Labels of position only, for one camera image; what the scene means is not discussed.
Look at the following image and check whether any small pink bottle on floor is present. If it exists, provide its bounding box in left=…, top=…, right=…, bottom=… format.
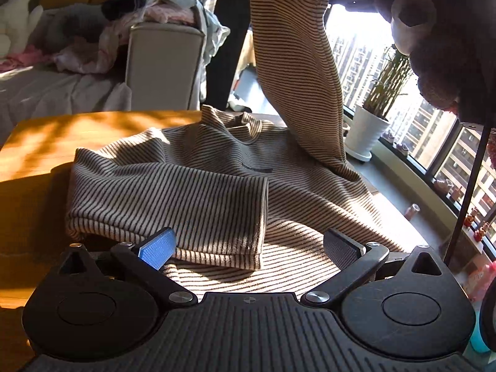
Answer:
left=404, top=203, right=420, bottom=221

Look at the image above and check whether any white plant pot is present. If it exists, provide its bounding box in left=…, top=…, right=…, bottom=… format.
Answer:
left=344, top=106, right=389, bottom=162

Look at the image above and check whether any person's right hand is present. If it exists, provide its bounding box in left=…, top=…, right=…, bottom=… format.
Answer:
left=391, top=0, right=436, bottom=55

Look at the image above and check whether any tall green potted plant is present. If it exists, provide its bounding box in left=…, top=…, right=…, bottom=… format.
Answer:
left=362, top=45, right=413, bottom=120

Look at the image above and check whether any pile of clothes on sofa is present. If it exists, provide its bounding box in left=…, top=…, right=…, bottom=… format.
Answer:
left=46, top=0, right=229, bottom=102

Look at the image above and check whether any grey sofa bed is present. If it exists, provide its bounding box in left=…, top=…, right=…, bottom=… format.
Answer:
left=1, top=65, right=132, bottom=143

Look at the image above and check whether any striped brown white sweater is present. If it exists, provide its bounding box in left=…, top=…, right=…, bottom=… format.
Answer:
left=66, top=0, right=408, bottom=296

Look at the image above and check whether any white plush rabbit toy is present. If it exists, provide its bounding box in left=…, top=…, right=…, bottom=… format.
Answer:
left=1, top=0, right=44, bottom=59

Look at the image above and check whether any grey sofa armrest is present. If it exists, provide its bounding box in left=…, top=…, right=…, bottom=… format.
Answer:
left=125, top=22, right=204, bottom=111

